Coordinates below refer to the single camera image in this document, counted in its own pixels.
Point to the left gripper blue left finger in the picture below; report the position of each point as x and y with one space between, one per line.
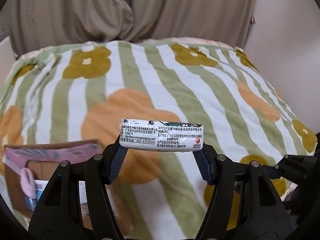
57 215

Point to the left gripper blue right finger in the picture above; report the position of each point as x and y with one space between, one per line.
262 214

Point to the white blue paper box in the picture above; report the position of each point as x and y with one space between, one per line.
31 203

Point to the pink fluffy cloth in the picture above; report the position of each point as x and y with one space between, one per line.
27 183

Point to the white tissue packet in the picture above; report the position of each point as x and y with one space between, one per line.
163 136

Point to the open cardboard box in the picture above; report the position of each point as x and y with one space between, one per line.
42 160

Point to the floral striped blanket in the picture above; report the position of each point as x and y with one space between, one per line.
84 91

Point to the white padded headboard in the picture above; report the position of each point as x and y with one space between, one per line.
7 56

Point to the beige curtain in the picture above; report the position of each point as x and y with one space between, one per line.
35 24

